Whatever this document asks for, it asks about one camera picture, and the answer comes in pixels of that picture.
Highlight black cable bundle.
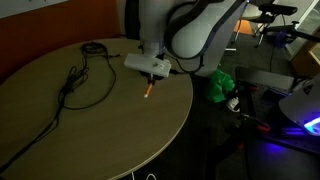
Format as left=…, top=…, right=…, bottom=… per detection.
left=0, top=41, right=122, bottom=174

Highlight orange bench seat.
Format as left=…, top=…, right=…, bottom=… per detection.
left=0, top=0, right=120, bottom=82

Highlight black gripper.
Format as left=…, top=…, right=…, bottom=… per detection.
left=139, top=71, right=164, bottom=84

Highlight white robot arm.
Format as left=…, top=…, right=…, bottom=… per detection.
left=139, top=0, right=245, bottom=77

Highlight round wooden table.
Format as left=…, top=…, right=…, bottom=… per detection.
left=0, top=39, right=193, bottom=180

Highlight orange marker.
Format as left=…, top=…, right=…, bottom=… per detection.
left=144, top=80, right=154, bottom=98

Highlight black clamp orange tip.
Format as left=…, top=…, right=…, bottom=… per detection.
left=241, top=113, right=270, bottom=132

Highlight black camera on stand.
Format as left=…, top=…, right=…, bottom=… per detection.
left=259, top=4, right=320, bottom=44

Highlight green bag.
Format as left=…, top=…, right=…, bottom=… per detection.
left=206, top=69, right=235, bottom=103

